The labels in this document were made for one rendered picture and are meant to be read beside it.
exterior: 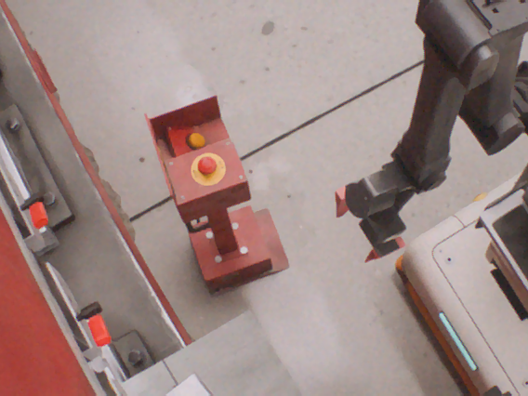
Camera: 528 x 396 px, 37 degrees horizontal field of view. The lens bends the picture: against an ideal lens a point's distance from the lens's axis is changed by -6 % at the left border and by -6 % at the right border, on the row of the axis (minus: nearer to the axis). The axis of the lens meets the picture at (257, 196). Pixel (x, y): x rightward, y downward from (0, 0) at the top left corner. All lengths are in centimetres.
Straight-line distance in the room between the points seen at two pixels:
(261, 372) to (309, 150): 131
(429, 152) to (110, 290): 71
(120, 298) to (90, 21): 153
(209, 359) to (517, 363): 102
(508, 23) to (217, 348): 77
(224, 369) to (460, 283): 96
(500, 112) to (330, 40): 161
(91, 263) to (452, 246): 103
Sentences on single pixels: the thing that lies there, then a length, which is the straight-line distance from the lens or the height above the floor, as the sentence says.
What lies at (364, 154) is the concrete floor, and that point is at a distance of 261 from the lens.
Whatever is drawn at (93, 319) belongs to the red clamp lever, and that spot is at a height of 129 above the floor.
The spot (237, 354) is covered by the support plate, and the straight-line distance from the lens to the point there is 142.
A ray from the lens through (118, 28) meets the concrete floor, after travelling 290.
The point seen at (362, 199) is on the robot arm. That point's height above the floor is 120.
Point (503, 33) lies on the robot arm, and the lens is 94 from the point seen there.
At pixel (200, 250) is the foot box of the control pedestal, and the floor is 12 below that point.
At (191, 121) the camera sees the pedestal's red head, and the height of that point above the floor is 73.
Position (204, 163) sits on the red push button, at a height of 81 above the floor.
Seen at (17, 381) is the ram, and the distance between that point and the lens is 71.
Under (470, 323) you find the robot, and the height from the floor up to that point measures 28.
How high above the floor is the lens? 239
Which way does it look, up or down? 70 degrees down
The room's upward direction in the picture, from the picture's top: 10 degrees counter-clockwise
